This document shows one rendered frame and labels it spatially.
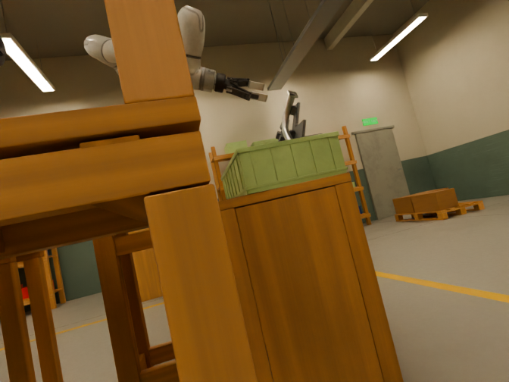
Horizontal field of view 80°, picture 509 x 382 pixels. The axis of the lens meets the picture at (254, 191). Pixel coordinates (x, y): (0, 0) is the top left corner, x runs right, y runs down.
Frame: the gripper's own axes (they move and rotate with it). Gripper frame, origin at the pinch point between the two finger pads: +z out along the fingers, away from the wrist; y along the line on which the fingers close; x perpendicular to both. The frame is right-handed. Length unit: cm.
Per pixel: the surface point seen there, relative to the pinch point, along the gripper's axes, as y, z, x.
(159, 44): -83, -29, -29
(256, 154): -30.2, -1.8, 13.5
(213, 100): 525, -9, 205
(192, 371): -111, -19, -1
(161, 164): -94, -26, -18
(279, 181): -36.6, 7.8, 19.3
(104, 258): -49, -51, 57
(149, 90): -88, -30, -25
